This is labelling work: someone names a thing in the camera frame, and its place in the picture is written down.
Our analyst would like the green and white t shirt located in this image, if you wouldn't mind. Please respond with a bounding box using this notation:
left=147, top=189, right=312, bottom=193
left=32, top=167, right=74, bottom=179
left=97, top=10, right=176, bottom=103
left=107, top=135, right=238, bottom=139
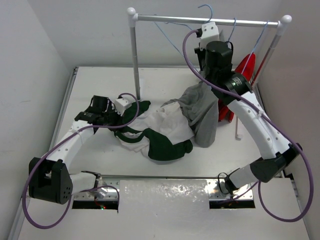
left=114, top=100, right=194, bottom=162

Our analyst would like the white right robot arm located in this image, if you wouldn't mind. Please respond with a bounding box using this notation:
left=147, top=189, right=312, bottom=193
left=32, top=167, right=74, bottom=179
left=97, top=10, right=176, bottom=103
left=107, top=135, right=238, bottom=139
left=194, top=41, right=299, bottom=193

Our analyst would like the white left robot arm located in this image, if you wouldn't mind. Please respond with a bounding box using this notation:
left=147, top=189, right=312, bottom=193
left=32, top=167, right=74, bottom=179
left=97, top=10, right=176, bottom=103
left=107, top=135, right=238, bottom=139
left=28, top=95, right=120, bottom=205

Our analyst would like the red t shirt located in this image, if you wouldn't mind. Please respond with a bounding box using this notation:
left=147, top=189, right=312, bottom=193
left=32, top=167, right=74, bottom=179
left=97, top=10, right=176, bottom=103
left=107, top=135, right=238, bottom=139
left=218, top=53, right=256, bottom=123

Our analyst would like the grey t shirt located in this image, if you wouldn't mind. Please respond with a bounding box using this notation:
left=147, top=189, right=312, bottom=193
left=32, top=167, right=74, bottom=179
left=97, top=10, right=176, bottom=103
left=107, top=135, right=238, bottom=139
left=162, top=82, right=219, bottom=148

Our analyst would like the light blue hanger with grey shirt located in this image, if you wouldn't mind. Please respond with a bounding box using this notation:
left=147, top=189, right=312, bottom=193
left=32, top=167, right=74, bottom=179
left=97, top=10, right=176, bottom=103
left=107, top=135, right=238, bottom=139
left=227, top=17, right=237, bottom=42

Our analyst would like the light blue hanger with red shirt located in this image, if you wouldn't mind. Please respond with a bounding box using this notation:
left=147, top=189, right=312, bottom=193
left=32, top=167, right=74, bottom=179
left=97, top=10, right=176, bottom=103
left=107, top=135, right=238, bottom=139
left=241, top=20, right=269, bottom=75

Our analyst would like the white metal clothes rack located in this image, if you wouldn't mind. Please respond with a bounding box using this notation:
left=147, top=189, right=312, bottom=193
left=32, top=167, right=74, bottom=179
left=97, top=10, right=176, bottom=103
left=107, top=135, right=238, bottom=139
left=126, top=6, right=293, bottom=141

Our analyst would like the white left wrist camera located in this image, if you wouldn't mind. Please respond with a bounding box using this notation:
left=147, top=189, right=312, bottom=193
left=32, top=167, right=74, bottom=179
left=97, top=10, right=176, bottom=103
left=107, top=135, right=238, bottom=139
left=114, top=97, right=132, bottom=116

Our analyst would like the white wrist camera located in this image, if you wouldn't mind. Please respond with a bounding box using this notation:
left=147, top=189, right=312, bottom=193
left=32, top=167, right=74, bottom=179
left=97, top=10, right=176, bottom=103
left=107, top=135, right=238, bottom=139
left=114, top=97, right=132, bottom=116
left=199, top=21, right=220, bottom=50

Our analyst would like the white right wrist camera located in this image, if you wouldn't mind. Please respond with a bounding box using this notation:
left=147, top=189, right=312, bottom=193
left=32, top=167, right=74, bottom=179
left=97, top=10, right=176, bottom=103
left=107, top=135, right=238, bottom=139
left=199, top=21, right=220, bottom=50

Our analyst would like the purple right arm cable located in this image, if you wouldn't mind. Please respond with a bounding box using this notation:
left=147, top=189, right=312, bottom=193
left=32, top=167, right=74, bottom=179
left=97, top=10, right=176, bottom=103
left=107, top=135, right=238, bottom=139
left=182, top=29, right=315, bottom=223

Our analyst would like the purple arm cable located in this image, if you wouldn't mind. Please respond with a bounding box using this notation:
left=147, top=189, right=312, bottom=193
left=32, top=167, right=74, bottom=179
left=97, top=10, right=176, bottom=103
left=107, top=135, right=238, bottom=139
left=21, top=92, right=140, bottom=230
left=182, top=29, right=315, bottom=223

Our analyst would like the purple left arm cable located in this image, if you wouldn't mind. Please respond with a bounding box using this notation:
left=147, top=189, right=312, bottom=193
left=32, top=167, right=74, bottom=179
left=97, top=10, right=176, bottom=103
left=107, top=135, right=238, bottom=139
left=21, top=92, right=140, bottom=230

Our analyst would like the shiny metal base plate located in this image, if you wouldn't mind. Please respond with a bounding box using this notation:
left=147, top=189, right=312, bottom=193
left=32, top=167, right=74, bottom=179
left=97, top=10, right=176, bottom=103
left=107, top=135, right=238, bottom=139
left=94, top=178, right=256, bottom=202

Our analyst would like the aluminium table frame rail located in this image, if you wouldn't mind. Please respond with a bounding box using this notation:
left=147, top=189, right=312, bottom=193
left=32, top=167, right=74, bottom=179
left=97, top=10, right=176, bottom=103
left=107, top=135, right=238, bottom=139
left=7, top=66, right=79, bottom=240

